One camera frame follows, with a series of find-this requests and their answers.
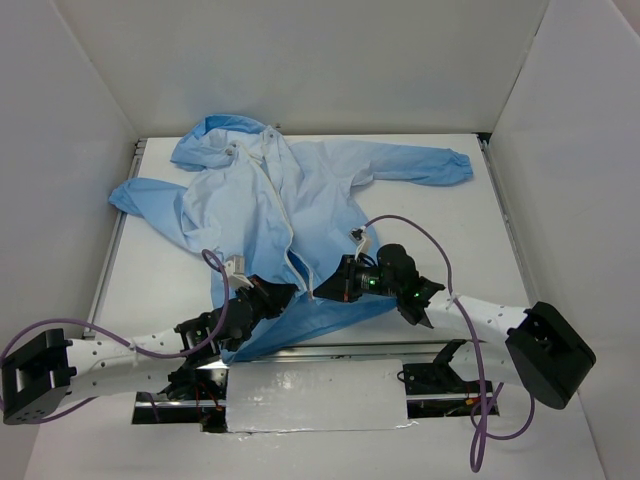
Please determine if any white foam block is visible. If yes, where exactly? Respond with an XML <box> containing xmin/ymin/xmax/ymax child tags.
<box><xmin>226</xmin><ymin>359</ymin><xmax>408</xmax><ymax>433</ymax></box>

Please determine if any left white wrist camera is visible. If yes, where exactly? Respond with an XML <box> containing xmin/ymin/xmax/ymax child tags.
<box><xmin>224</xmin><ymin>255</ymin><xmax>252</xmax><ymax>290</ymax></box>

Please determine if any light blue hooded jacket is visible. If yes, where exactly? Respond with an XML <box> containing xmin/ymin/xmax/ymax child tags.
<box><xmin>109</xmin><ymin>115</ymin><xmax>473</xmax><ymax>363</ymax></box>

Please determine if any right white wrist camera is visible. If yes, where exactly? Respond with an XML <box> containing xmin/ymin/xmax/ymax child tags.
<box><xmin>349</xmin><ymin>226</ymin><xmax>372</xmax><ymax>258</ymax></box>

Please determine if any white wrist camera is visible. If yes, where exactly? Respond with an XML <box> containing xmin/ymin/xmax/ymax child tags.
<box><xmin>224</xmin><ymin>255</ymin><xmax>252</xmax><ymax>290</ymax></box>
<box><xmin>349</xmin><ymin>226</ymin><xmax>372</xmax><ymax>258</ymax></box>

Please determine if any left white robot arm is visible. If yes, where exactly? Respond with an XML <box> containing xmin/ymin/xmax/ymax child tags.
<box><xmin>1</xmin><ymin>275</ymin><xmax>296</xmax><ymax>425</ymax></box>

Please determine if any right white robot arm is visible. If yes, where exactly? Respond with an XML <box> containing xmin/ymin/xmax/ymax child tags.
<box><xmin>314</xmin><ymin>244</ymin><xmax>596</xmax><ymax>410</ymax></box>

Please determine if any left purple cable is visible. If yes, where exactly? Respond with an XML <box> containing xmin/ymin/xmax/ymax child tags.
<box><xmin>0</xmin><ymin>248</ymin><xmax>232</xmax><ymax>426</ymax></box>

